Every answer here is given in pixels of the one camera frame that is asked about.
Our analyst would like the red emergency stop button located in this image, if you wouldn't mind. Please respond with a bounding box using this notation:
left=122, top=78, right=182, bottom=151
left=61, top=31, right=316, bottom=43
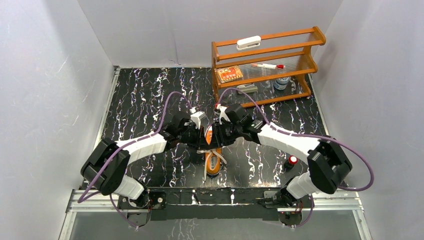
left=283, top=155, right=299, bottom=171

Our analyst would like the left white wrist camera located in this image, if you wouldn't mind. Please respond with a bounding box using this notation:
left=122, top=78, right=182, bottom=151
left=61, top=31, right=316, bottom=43
left=189, top=107, right=208, bottom=129

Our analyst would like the white shoelace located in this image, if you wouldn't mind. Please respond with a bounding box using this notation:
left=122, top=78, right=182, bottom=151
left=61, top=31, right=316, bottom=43
left=196, top=148, right=227, bottom=182

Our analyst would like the orange wooden shelf rack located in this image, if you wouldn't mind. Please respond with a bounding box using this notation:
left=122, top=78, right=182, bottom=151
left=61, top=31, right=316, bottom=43
left=211, top=26, right=327, bottom=108

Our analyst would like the grey stapler on bottom shelf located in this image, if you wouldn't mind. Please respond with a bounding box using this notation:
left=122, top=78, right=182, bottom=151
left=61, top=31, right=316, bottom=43
left=236, top=83, right=258, bottom=95

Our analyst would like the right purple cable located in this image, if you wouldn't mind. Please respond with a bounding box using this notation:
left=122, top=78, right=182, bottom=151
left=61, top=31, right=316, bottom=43
left=216, top=87, right=375, bottom=192

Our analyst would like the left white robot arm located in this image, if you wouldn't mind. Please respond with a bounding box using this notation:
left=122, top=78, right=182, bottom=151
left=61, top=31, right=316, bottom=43
left=80, top=111, right=207, bottom=208

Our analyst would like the orange snack packet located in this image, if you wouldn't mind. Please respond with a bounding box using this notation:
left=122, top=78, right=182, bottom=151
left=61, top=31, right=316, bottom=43
left=217, top=65, right=243, bottom=83

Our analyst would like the red white marker pen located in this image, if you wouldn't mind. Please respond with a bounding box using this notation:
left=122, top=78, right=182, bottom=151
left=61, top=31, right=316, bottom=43
left=250, top=63, right=285, bottom=70

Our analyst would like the orange canvas sneaker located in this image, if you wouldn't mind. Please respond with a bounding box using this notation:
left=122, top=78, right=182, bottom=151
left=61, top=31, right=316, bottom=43
left=204, top=125, right=222, bottom=179

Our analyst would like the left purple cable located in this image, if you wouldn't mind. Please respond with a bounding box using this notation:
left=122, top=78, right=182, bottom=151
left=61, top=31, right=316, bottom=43
left=77, top=91, right=196, bottom=229

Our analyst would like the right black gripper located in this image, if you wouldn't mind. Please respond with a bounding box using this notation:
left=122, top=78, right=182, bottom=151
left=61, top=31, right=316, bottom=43
left=209, top=119, right=243, bottom=149

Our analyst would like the white stapler on top shelf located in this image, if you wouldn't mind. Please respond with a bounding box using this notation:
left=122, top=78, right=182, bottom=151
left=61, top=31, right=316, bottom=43
left=236, top=35, right=262, bottom=51

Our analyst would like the purple cable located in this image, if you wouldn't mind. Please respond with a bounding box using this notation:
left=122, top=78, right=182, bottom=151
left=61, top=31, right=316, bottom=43
left=77, top=91, right=196, bottom=229
left=216, top=87, right=375, bottom=192

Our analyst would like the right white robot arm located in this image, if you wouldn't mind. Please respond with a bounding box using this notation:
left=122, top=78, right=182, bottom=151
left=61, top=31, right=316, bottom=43
left=212, top=103, right=353, bottom=207

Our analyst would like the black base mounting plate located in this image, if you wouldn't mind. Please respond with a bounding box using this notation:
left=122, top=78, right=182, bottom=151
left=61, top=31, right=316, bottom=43
left=117, top=187, right=313, bottom=227

